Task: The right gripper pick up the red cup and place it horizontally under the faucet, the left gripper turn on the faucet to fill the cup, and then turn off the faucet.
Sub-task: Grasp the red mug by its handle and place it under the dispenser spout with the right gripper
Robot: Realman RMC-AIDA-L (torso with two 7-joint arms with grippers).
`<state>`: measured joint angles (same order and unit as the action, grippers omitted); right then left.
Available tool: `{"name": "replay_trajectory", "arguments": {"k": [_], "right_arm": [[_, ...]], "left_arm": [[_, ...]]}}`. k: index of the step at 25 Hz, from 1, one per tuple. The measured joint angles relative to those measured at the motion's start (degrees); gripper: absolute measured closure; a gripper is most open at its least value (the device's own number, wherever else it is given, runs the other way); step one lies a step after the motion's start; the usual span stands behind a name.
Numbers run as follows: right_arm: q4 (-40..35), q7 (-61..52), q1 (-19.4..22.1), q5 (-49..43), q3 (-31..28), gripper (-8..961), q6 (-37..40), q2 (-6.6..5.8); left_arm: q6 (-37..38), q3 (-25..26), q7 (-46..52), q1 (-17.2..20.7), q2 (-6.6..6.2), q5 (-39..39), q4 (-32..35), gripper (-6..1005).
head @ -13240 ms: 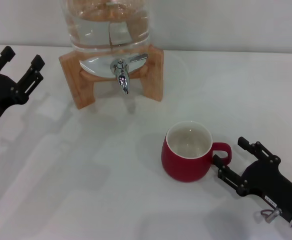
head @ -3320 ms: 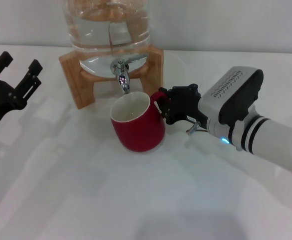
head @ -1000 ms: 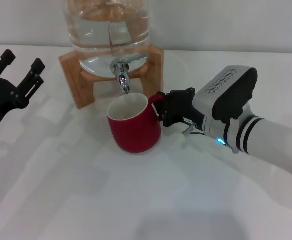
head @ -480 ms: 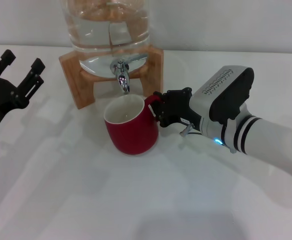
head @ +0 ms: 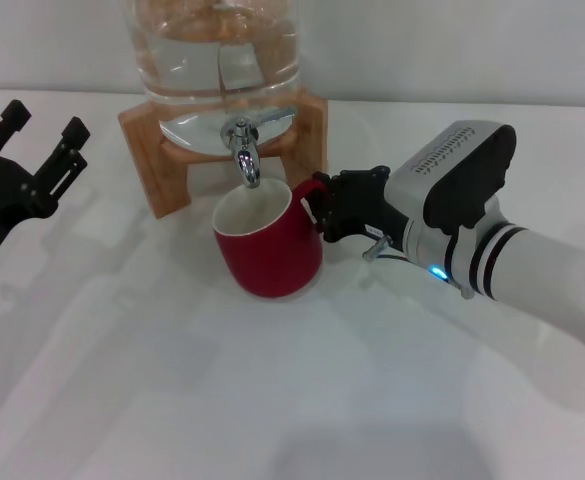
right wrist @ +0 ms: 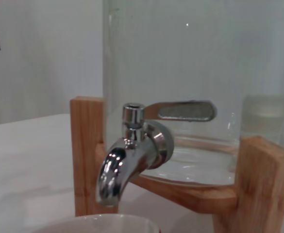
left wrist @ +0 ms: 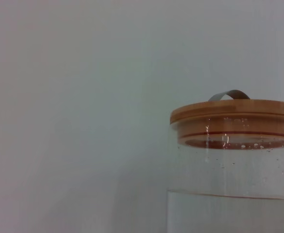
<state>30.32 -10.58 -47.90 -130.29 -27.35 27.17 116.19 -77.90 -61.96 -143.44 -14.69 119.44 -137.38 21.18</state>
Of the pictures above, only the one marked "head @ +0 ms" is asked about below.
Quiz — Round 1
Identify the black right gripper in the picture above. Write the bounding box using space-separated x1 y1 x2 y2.
303 165 409 249

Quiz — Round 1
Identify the red ceramic cup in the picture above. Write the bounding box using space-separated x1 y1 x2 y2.
211 178 331 300

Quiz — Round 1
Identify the metal pin on right gripper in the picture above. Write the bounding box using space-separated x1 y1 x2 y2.
362 234 393 262

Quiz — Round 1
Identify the chrome faucet with lever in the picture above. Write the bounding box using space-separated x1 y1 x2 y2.
220 105 299 190

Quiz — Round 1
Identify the wooden dispenser stand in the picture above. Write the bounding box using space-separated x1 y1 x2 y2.
117 88 329 220

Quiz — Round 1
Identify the glass water dispenser jar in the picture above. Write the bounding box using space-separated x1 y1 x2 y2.
116 0 303 157

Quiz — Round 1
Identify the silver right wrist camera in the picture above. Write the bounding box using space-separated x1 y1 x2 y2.
388 119 518 237

